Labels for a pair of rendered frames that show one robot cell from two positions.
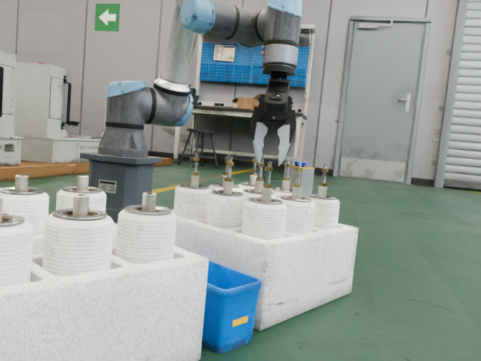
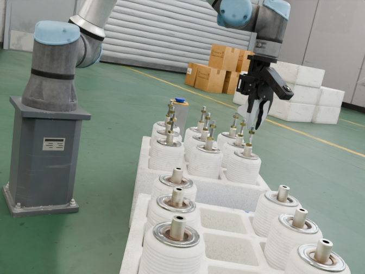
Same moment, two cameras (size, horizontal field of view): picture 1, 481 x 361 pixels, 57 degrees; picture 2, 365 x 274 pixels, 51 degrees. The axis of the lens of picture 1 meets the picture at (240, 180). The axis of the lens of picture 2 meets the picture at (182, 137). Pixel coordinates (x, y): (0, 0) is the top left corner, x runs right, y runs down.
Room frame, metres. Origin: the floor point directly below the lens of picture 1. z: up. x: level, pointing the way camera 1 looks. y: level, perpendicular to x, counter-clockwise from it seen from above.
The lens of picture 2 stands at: (0.36, 0.90, 0.54)
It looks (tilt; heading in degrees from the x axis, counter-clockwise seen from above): 14 degrees down; 312
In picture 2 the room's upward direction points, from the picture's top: 11 degrees clockwise
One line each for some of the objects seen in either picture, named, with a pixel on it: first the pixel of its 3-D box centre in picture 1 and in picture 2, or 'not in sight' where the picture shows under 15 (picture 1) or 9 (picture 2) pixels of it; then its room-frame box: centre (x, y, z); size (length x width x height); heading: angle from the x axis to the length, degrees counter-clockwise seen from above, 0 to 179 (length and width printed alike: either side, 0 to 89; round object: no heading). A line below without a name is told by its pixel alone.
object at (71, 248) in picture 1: (76, 275); (286, 266); (0.64, 0.23, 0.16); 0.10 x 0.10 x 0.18
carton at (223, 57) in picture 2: not in sight; (223, 57); (3.61, -3.15, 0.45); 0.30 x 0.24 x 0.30; 169
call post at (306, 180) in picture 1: (294, 215); (172, 140); (1.40, -0.18, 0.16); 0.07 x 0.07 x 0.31; 49
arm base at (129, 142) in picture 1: (124, 139); (51, 87); (1.37, 0.37, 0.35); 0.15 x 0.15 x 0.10
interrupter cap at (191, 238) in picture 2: not in sight; (176, 235); (0.72, 0.48, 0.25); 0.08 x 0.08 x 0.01
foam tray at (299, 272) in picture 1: (253, 253); (194, 184); (1.14, -0.05, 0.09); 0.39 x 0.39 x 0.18; 49
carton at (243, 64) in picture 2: not in sight; (243, 61); (3.55, -3.51, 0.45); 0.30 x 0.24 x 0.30; 165
